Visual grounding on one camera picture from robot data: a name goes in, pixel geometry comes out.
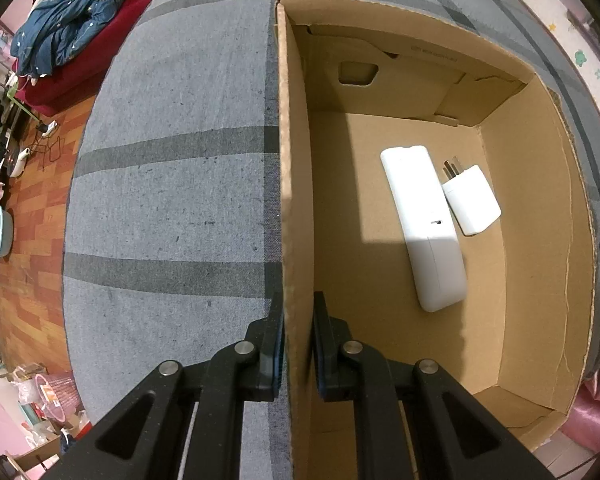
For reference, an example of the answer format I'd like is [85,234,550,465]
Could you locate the cardboard box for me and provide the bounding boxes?
[272,0,597,480]

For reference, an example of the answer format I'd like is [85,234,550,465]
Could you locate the blue plastic basin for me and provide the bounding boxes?
[0,206,16,262]

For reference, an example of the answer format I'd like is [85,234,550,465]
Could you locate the white remote control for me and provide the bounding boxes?
[380,145,468,313]

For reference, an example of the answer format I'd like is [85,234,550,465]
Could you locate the red velvet sofa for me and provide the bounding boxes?
[12,0,153,117]

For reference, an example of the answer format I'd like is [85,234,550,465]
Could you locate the large white charger plug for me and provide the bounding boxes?
[440,156,502,237]

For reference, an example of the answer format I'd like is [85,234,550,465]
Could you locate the grey plaid blanket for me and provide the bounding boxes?
[62,0,600,480]

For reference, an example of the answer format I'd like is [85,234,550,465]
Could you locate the blue star-print jacket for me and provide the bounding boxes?
[10,0,140,77]

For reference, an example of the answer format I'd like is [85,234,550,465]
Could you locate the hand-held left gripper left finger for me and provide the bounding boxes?
[42,305,286,480]

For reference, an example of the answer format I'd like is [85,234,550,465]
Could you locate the pink plastic basket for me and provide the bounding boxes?
[17,371,83,423]

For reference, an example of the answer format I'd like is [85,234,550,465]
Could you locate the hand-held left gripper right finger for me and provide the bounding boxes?
[313,291,556,480]

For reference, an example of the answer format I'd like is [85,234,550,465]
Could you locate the metal frame table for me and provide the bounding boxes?
[0,72,41,161]

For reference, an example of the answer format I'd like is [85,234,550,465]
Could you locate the small brown carton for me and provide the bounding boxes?
[2,432,63,471]

